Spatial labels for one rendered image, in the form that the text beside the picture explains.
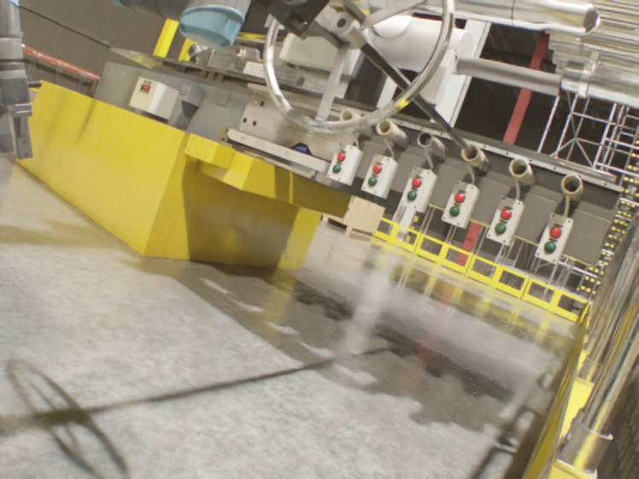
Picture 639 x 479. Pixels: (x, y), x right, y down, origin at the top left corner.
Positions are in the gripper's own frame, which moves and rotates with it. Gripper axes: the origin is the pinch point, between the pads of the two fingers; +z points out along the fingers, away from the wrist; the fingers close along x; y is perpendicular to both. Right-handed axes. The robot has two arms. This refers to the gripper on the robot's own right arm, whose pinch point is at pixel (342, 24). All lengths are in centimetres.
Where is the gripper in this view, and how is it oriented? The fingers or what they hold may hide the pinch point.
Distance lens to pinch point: 87.1
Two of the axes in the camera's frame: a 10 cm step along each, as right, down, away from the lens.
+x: 6.6, -6.9, -2.9
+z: 5.1, 1.3, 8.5
